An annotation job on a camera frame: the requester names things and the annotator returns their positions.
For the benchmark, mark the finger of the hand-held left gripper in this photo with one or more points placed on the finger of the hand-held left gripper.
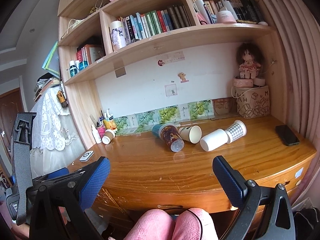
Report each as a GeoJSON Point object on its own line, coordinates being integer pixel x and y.
{"type": "Point", "coordinates": [21, 160]}
{"type": "Point", "coordinates": [59, 173]}

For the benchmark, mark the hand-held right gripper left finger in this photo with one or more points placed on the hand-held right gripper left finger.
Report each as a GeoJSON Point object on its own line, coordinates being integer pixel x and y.
{"type": "Point", "coordinates": [94, 182]}

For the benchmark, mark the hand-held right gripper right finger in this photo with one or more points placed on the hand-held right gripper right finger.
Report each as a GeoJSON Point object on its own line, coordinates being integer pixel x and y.
{"type": "Point", "coordinates": [228, 180]}

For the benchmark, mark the plain white cup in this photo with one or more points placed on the plain white cup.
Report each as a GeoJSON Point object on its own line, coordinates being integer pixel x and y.
{"type": "Point", "coordinates": [213, 140]}

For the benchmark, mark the small brown sleeve paper cup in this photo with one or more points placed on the small brown sleeve paper cup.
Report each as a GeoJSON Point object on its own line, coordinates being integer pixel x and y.
{"type": "Point", "coordinates": [108, 136]}

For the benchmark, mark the grey checkered cup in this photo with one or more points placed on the grey checkered cup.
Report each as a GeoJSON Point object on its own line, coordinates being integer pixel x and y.
{"type": "Point", "coordinates": [236, 131]}

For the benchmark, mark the cream printed paper cup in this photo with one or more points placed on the cream printed paper cup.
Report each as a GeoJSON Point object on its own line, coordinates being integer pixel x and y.
{"type": "Point", "coordinates": [190, 134]}

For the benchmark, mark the dark printed cup blue lid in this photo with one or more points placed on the dark printed cup blue lid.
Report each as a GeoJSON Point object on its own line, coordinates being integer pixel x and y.
{"type": "Point", "coordinates": [170, 136]}

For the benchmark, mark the small white flat device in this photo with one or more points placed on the small white flat device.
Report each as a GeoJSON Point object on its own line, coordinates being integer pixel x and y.
{"type": "Point", "coordinates": [86, 156]}

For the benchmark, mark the wooden door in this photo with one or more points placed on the wooden door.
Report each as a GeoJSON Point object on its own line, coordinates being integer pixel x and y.
{"type": "Point", "coordinates": [10, 120]}

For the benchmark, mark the white lace cloth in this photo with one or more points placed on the white lace cloth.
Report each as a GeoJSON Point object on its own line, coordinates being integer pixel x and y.
{"type": "Point", "coordinates": [50, 125]}

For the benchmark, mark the small white bottle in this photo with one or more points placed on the small white bottle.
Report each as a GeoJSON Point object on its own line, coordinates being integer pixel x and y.
{"type": "Point", "coordinates": [96, 136]}

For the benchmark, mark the pink pen holder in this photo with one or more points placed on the pink pen holder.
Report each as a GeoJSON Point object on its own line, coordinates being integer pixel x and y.
{"type": "Point", "coordinates": [100, 132]}

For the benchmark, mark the yellow bottle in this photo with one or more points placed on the yellow bottle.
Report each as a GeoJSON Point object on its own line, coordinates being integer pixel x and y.
{"type": "Point", "coordinates": [108, 124]}

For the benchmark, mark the yellow hanging toy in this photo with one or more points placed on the yellow hanging toy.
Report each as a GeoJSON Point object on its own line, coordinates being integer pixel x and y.
{"type": "Point", "coordinates": [62, 100]}

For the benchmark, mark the black smartphone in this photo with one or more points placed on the black smartphone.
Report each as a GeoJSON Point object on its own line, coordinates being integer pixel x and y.
{"type": "Point", "coordinates": [287, 135]}

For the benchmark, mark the person's legs in pink pants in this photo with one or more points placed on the person's legs in pink pants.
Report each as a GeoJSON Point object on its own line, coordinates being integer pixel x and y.
{"type": "Point", "coordinates": [160, 226]}

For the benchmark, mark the stack of books and papers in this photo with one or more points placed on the stack of books and papers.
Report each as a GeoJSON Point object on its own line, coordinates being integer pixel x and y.
{"type": "Point", "coordinates": [46, 83]}

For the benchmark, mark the printed canvas storage bag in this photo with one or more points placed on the printed canvas storage bag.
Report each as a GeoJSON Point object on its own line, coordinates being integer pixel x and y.
{"type": "Point", "coordinates": [253, 102]}

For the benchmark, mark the black bag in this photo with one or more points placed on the black bag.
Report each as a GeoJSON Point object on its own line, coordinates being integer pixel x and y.
{"type": "Point", "coordinates": [306, 222]}

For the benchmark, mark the grape print paper strip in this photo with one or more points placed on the grape print paper strip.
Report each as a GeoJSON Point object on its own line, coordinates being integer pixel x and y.
{"type": "Point", "coordinates": [165, 113]}

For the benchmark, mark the pink round box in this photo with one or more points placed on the pink round box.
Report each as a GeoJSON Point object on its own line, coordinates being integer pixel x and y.
{"type": "Point", "coordinates": [242, 82]}

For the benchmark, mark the white round jar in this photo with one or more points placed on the white round jar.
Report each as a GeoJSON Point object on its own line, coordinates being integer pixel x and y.
{"type": "Point", "coordinates": [260, 82]}

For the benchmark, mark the teal bottle white cap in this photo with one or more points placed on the teal bottle white cap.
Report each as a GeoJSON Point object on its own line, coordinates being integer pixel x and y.
{"type": "Point", "coordinates": [72, 69]}
{"type": "Point", "coordinates": [83, 65]}

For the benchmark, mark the green folder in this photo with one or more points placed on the green folder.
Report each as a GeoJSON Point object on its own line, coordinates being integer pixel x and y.
{"type": "Point", "coordinates": [51, 60]}

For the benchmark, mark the grey tape patch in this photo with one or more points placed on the grey tape patch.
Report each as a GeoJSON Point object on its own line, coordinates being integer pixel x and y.
{"type": "Point", "coordinates": [120, 72]}

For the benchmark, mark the brown haired rag doll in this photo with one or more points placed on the brown haired rag doll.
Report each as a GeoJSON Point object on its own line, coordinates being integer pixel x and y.
{"type": "Point", "coordinates": [250, 62]}

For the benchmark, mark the row of red books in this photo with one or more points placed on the row of red books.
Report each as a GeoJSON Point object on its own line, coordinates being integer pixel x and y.
{"type": "Point", "coordinates": [87, 52]}

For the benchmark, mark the white printed cylinder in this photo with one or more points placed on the white printed cylinder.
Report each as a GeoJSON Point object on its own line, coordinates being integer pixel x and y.
{"type": "Point", "coordinates": [117, 36]}

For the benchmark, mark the wooden bookshelf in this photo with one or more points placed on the wooden bookshelf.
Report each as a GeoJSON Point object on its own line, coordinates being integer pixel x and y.
{"type": "Point", "coordinates": [175, 36]}

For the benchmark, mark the white cream jar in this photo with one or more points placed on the white cream jar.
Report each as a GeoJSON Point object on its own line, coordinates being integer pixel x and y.
{"type": "Point", "coordinates": [225, 17]}

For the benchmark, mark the pink pouch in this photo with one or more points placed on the pink pouch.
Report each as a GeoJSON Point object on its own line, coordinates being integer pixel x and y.
{"type": "Point", "coordinates": [202, 18]}

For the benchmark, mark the row of green and dark books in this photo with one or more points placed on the row of green and dark books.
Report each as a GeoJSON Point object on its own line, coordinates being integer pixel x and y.
{"type": "Point", "coordinates": [155, 22]}

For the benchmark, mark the row of white and black books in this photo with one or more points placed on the row of white and black books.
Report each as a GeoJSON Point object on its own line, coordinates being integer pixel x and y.
{"type": "Point", "coordinates": [247, 8]}

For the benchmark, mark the square pale wall sticker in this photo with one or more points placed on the square pale wall sticker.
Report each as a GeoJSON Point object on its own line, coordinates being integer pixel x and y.
{"type": "Point", "coordinates": [171, 90]}

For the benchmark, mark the cartoon figure wall sticker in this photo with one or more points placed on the cartoon figure wall sticker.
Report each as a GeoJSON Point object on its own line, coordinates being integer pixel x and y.
{"type": "Point", "coordinates": [183, 77]}

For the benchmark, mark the paper label wall sticker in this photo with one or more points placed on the paper label wall sticker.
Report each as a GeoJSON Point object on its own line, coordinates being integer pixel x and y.
{"type": "Point", "coordinates": [174, 56]}

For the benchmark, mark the round red wall sticker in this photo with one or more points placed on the round red wall sticker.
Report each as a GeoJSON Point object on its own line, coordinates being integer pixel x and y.
{"type": "Point", "coordinates": [161, 62]}

